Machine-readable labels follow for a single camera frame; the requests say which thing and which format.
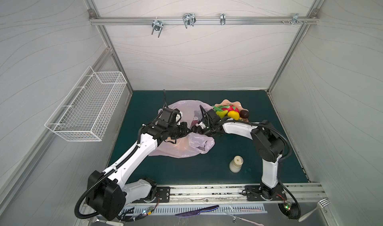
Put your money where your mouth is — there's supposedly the yellow lemon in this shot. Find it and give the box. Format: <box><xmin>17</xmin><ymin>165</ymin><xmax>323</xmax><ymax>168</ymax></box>
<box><xmin>227</xmin><ymin>110</ymin><xmax>240</xmax><ymax>120</ymax></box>

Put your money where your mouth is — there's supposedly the pink plastic bag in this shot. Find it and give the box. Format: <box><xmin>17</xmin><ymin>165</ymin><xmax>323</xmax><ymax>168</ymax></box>
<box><xmin>149</xmin><ymin>100</ymin><xmax>215</xmax><ymax>158</ymax></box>

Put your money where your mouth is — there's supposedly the dark purple passion fruit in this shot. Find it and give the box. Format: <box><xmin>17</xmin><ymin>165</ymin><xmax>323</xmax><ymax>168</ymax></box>
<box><xmin>239</xmin><ymin>109</ymin><xmax>249</xmax><ymax>119</ymax></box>

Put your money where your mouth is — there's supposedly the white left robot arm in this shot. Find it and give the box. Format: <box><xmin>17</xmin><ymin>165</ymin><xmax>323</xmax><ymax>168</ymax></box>
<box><xmin>74</xmin><ymin>107</ymin><xmax>190</xmax><ymax>220</ymax></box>

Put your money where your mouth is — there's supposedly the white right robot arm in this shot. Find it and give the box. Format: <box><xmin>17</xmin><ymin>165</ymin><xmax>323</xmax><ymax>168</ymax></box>
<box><xmin>192</xmin><ymin>106</ymin><xmax>291</xmax><ymax>201</ymax></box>

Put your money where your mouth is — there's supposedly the green pear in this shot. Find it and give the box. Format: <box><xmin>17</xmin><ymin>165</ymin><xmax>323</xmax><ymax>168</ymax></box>
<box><xmin>215</xmin><ymin>110</ymin><xmax>228</xmax><ymax>119</ymax></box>

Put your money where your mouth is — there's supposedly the peach scalloped fruit bowl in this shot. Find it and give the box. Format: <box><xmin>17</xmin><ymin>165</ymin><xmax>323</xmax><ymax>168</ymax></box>
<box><xmin>214</xmin><ymin>99</ymin><xmax>249</xmax><ymax>122</ymax></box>

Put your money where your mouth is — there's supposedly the cream plastic bottle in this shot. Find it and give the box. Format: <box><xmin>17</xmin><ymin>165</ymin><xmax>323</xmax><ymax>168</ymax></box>
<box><xmin>229</xmin><ymin>156</ymin><xmax>244</xmax><ymax>173</ymax></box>

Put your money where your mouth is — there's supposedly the purple plastic knife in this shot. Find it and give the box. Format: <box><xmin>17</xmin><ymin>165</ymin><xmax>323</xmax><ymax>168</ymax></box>
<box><xmin>175</xmin><ymin>205</ymin><xmax>219</xmax><ymax>218</ymax></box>

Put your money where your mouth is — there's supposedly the pink plastic utensil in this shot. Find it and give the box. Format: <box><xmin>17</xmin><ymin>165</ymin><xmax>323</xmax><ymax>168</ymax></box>
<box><xmin>224</xmin><ymin>212</ymin><xmax>264</xmax><ymax>226</ymax></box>

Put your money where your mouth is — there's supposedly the metal u-bolt clamp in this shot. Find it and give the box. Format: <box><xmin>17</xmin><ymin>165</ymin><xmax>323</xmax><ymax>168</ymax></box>
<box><xmin>151</xmin><ymin>19</ymin><xmax>164</xmax><ymax>38</ymax></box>

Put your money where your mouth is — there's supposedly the metal hook clamp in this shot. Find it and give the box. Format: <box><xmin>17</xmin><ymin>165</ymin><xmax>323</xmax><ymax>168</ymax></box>
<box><xmin>182</xmin><ymin>13</ymin><xmax>196</xmax><ymax>29</ymax></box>

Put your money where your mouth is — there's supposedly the silver fork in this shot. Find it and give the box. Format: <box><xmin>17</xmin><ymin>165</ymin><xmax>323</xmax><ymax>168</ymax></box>
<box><xmin>298</xmin><ymin>198</ymin><xmax>331</xmax><ymax>222</ymax></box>

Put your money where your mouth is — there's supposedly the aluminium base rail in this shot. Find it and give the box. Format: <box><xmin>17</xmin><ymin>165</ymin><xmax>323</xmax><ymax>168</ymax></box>
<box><xmin>86</xmin><ymin>182</ymin><xmax>328</xmax><ymax>207</ymax></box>

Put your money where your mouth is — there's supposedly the white wire basket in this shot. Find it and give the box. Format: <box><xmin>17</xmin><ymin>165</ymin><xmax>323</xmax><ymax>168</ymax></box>
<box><xmin>45</xmin><ymin>66</ymin><xmax>127</xmax><ymax>142</ymax></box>

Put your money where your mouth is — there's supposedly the small metal ring clamp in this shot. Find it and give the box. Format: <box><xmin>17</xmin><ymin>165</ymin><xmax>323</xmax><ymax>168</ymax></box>
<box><xmin>220</xmin><ymin>13</ymin><xmax>226</xmax><ymax>26</ymax></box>

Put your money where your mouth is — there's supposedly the aluminium top rail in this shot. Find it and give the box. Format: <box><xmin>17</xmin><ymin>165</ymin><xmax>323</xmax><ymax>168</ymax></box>
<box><xmin>90</xmin><ymin>16</ymin><xmax>320</xmax><ymax>26</ymax></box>

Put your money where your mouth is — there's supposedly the metal corner bracket clamp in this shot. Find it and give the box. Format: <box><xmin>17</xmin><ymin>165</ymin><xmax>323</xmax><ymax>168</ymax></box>
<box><xmin>281</xmin><ymin>13</ymin><xmax>308</xmax><ymax>26</ymax></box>

